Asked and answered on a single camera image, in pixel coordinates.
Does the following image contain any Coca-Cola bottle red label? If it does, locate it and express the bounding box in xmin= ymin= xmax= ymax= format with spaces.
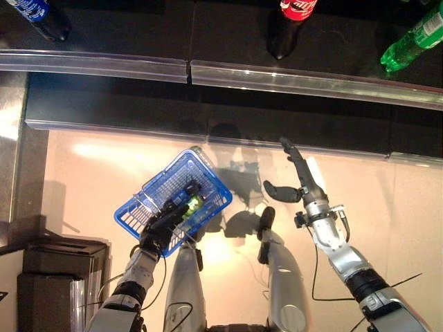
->
xmin=266 ymin=0 xmax=319 ymax=60

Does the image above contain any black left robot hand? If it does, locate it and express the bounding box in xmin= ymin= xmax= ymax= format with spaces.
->
xmin=138 ymin=201 xmax=190 ymax=257

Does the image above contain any silver right robot leg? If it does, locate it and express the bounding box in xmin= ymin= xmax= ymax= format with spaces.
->
xmin=257 ymin=206 xmax=311 ymax=332

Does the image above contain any blue plastic shopping basket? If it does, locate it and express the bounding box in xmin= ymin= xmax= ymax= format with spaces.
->
xmin=113 ymin=149 xmax=233 ymax=259

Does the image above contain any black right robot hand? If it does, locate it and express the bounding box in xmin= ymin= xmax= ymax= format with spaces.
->
xmin=263 ymin=137 xmax=329 ymax=208

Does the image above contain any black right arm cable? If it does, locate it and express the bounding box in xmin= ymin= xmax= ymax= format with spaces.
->
xmin=311 ymin=238 xmax=359 ymax=302

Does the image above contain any low black shelf base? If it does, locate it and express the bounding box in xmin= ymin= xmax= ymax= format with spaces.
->
xmin=24 ymin=71 xmax=443 ymax=170

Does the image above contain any black metal stand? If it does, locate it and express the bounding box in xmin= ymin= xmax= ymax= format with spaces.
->
xmin=17 ymin=214 xmax=112 ymax=332

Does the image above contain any black shelf board clear rail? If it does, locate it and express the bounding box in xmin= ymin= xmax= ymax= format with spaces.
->
xmin=188 ymin=0 xmax=443 ymax=112
xmin=0 ymin=0 xmax=192 ymax=84

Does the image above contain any green Sprite bottle yellow cap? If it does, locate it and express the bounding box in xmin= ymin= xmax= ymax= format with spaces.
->
xmin=379 ymin=1 xmax=443 ymax=73

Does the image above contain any bright green drink bottle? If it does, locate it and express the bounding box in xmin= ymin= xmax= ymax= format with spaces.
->
xmin=180 ymin=194 xmax=206 ymax=221

